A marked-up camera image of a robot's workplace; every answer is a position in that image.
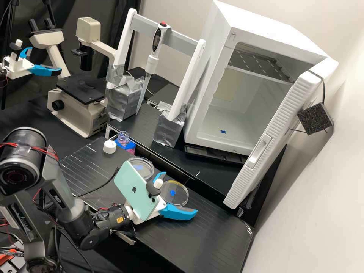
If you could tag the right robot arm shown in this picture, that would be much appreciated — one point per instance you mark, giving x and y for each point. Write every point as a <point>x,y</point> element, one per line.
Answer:
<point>71,211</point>

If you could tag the right wrist camera phone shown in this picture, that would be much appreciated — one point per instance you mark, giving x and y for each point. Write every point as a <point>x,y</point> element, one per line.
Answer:
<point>133,189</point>

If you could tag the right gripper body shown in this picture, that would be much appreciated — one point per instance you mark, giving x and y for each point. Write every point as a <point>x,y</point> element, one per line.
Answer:
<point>133,216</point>

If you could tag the white pipette stand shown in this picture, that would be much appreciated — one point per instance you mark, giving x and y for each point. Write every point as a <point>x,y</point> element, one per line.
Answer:
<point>184,85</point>

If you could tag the petri dish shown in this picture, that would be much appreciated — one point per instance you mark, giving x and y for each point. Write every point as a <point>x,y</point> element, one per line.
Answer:
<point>143,166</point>

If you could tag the cream microscope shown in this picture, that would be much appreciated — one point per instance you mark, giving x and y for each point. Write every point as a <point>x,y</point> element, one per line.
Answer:
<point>82,111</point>

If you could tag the petri dish lid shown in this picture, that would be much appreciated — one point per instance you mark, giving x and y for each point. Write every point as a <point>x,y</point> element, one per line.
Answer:
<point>177,196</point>

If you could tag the small bottle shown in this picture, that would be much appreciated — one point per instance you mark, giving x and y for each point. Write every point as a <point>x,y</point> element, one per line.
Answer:
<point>123,137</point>

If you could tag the white cap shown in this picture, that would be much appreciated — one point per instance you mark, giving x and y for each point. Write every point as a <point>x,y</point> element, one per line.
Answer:
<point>109,147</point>

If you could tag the pipette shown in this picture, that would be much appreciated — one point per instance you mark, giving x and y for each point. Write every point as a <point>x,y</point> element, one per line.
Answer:
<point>156,39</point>

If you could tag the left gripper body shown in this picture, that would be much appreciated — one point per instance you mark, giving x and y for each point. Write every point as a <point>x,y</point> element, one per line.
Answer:
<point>17,68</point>

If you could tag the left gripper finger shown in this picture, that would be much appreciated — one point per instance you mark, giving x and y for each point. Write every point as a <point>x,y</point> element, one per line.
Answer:
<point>26,51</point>
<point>45,71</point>

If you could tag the left phone holder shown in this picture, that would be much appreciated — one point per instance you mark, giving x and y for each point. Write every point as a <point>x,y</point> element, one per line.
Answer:
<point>17,49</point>

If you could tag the incubator door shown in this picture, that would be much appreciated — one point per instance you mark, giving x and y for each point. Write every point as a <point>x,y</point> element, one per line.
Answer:
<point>275,136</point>

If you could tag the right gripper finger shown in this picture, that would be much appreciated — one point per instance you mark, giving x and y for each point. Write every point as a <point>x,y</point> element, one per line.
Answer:
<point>159,175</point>
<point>179,214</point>

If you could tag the white incubator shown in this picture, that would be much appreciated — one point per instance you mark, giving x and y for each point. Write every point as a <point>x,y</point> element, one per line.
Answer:
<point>256,37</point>

